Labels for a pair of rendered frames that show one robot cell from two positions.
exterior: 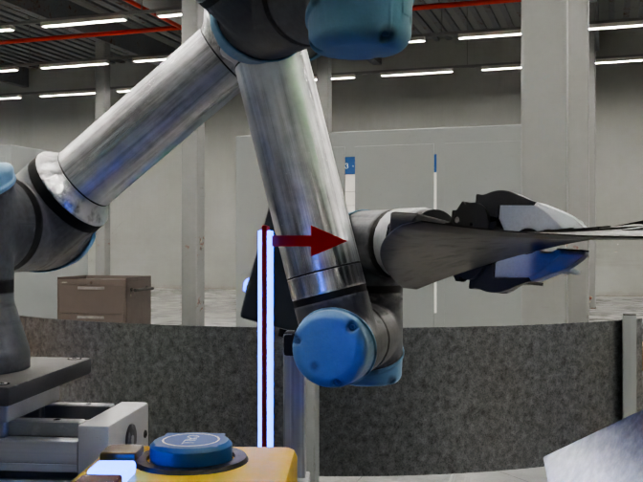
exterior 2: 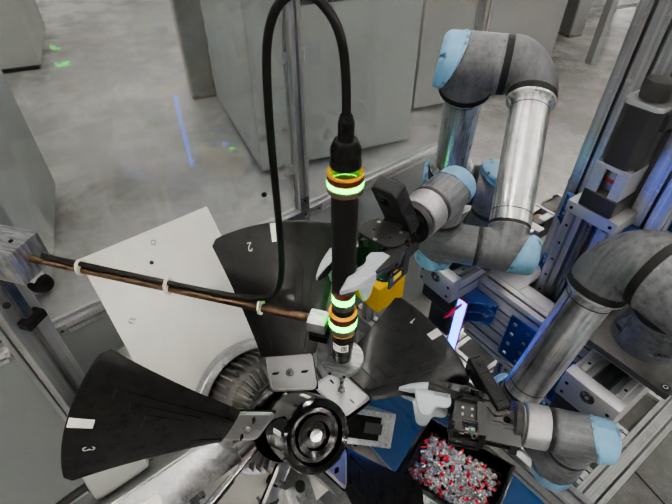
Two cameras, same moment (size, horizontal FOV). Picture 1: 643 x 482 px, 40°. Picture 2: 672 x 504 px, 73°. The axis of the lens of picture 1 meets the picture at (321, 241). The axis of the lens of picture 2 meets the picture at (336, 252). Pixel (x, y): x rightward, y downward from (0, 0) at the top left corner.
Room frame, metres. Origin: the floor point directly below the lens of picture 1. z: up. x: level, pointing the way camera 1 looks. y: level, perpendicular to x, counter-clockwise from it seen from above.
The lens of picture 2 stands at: (1.00, -0.61, 1.93)
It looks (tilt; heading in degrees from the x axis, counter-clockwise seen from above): 42 degrees down; 138
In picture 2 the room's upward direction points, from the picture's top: straight up
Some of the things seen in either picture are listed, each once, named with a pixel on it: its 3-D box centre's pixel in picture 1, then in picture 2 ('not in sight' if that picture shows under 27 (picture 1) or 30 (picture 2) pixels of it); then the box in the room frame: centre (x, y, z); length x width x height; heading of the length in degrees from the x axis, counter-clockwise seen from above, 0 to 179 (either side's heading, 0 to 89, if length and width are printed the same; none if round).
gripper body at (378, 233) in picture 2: not in sight; (392, 242); (0.65, -0.18, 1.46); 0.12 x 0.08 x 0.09; 98
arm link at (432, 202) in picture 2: not in sight; (419, 214); (0.64, -0.10, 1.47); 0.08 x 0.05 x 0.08; 8
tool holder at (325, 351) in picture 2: not in sight; (336, 340); (0.66, -0.31, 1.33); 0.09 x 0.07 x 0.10; 33
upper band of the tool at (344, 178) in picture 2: not in sight; (345, 181); (0.67, -0.30, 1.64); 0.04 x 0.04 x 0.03
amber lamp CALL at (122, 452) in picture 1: (121, 453); not in sight; (0.43, 0.10, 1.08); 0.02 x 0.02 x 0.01; 88
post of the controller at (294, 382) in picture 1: (295, 404); not in sight; (1.21, 0.04, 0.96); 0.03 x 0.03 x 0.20; 88
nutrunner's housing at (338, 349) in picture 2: not in sight; (343, 272); (0.67, -0.30, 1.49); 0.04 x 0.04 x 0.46
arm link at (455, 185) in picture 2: not in sight; (444, 196); (0.63, -0.03, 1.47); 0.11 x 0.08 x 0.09; 98
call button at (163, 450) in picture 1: (190, 453); not in sight; (0.43, 0.06, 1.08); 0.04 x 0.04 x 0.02
